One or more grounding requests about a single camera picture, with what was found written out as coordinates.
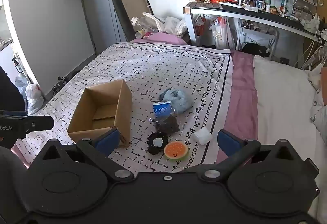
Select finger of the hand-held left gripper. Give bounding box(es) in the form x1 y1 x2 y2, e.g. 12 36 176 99
26 116 55 134

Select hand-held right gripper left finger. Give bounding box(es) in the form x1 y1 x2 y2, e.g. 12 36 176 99
29 128 135 182

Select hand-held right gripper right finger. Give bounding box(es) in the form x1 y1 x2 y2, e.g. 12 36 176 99
201 129 318 182

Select brown cardboard box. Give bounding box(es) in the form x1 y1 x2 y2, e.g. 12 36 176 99
67 79 133 148

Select light blue plush toy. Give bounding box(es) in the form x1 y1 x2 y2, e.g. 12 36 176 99
159 88 195 114

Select person's left forearm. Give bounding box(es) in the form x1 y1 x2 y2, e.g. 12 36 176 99
0 66 26 112

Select white soft cube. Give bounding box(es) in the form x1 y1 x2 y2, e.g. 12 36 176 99
193 127 213 145

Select white plastic bag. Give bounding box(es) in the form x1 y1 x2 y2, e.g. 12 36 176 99
25 83 45 115

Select black scrunchie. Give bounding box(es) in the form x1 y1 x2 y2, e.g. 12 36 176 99
147 132 169 155

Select orange burger squishy toy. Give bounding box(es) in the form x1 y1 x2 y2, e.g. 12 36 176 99
163 141 190 161

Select pink bedsheet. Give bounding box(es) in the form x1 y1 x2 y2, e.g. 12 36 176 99
129 32 259 163

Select dark packet with blue label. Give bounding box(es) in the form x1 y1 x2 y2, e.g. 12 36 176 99
149 101 181 134

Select white duvet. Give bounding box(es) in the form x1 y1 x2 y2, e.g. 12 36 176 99
252 55 325 149

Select white black-patterned blanket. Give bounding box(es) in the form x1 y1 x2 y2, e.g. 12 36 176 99
15 42 234 174

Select printed white cloth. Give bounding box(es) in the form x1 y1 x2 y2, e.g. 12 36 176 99
308 69 327 138

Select white shopping bag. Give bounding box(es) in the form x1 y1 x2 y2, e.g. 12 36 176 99
211 16 235 50

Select clear plastic bottle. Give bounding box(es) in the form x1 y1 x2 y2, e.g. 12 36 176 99
131 16 159 33

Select pile of crumpled plastic bags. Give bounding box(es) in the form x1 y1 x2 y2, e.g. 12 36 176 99
142 12 189 37

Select wooden slatted tray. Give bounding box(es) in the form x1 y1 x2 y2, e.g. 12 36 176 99
184 1 223 9

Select leaning brown folding board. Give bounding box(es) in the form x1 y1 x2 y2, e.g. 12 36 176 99
111 0 154 42

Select white wire rack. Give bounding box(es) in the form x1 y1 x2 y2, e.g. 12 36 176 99
236 19 279 59

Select bundle of white cables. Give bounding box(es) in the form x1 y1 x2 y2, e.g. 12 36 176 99
302 16 327 71

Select grey door with handle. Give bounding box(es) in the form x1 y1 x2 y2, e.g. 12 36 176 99
103 0 134 43

